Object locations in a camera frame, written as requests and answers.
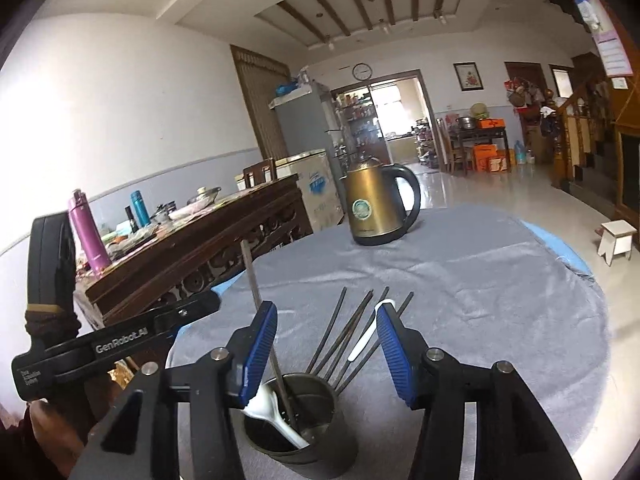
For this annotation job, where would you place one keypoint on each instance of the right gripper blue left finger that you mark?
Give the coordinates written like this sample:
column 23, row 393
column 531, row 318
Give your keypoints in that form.
column 250, row 347

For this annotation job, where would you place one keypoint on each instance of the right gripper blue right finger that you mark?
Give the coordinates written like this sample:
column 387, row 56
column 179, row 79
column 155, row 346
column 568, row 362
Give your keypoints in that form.
column 403, row 350

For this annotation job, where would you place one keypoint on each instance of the white plastic spoon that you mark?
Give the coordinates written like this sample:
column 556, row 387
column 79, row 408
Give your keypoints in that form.
column 264, row 406

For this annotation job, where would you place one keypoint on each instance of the dark chopstick two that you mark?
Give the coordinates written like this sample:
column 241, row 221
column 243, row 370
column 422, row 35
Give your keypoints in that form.
column 353, row 320

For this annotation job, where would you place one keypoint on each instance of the dark chopstick three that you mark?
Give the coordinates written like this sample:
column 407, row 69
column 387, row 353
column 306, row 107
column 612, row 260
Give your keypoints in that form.
column 354, row 343

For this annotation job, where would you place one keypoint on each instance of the metal chopstick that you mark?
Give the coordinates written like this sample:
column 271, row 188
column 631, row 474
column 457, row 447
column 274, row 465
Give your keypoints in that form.
column 267, row 322

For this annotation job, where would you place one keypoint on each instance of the left hand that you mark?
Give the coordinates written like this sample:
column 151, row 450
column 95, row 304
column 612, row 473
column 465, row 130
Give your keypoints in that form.
column 48, row 446

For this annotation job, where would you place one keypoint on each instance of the steel utensil holder cup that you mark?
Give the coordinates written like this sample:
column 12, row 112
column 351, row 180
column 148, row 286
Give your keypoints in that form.
column 332, row 446

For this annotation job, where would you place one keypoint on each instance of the purple thermos bottle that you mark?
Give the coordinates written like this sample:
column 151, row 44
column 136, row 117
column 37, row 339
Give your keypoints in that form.
column 88, row 234

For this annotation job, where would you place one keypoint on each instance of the carved wooden sideboard table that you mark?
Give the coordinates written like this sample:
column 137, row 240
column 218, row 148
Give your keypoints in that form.
column 202, row 252

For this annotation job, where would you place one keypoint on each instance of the grey tablecloth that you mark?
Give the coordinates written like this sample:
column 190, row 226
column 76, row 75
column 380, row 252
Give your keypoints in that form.
column 485, row 289

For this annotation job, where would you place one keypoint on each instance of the gold electric kettle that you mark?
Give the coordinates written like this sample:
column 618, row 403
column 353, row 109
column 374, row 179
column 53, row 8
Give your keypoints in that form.
column 375, row 210

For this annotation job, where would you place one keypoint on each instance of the white chest freezer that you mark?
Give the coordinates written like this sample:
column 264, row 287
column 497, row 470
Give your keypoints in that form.
column 316, row 182

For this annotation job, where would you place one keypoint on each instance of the teal thermos bottle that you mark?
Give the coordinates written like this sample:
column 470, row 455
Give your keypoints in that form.
column 140, row 208

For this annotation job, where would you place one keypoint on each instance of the wooden chair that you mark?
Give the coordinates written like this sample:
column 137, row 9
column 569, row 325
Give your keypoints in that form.
column 262, row 172

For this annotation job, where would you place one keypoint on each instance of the dark side table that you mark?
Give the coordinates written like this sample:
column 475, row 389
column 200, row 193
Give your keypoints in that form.
column 481, row 149

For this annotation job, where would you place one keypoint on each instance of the blue water jug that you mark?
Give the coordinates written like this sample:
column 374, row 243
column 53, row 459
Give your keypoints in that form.
column 520, row 153

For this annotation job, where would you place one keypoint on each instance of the small white stool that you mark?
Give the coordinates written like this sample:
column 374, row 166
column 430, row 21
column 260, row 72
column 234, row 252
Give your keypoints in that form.
column 616, row 240

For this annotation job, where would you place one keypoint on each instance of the grey refrigerator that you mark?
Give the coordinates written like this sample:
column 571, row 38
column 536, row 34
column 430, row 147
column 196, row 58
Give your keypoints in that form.
column 308, row 120

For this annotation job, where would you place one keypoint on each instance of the wooden stair railing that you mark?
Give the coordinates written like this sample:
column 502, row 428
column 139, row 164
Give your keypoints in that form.
column 597, row 160

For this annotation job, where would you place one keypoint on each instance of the framed wall picture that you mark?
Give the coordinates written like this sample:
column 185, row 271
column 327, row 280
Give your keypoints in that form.
column 468, row 76

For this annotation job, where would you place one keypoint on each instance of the round wall clock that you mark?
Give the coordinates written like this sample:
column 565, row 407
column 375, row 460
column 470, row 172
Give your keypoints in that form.
column 362, row 72

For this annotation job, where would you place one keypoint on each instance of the wall calendar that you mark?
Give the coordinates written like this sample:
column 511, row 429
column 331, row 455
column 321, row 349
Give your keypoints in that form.
column 612, row 52

